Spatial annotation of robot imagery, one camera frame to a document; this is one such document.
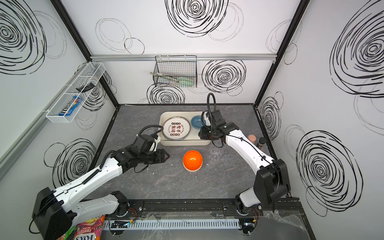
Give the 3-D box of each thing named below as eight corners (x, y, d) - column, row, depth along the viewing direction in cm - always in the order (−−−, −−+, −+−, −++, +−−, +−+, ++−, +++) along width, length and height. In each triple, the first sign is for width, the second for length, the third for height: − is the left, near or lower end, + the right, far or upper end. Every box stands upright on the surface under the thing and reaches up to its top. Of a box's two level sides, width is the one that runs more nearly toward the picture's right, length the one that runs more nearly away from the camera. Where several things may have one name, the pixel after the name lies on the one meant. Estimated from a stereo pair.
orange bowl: (180, 164, 91) (179, 158, 84) (192, 153, 95) (192, 146, 89) (193, 177, 86) (193, 171, 79) (205, 164, 91) (205, 158, 84)
